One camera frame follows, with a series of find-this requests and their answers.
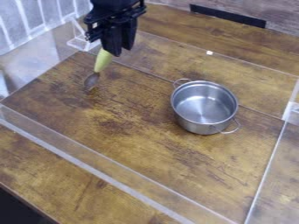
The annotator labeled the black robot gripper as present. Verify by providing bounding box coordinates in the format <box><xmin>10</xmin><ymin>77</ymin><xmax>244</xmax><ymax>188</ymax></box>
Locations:
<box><xmin>85</xmin><ymin>0</ymin><xmax>146</xmax><ymax>57</ymax></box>

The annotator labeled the stainless steel pot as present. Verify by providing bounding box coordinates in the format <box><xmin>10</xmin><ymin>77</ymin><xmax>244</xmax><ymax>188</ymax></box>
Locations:
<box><xmin>172</xmin><ymin>78</ymin><xmax>241</xmax><ymax>135</ymax></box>

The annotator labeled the clear acrylic bracket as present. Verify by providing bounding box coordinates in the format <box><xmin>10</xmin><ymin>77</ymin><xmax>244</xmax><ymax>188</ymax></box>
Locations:
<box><xmin>67</xmin><ymin>19</ymin><xmax>102</xmax><ymax>52</ymax></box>

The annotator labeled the black wall strip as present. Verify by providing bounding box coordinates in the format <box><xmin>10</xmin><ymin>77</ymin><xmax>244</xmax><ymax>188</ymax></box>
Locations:
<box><xmin>190</xmin><ymin>3</ymin><xmax>268</xmax><ymax>28</ymax></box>

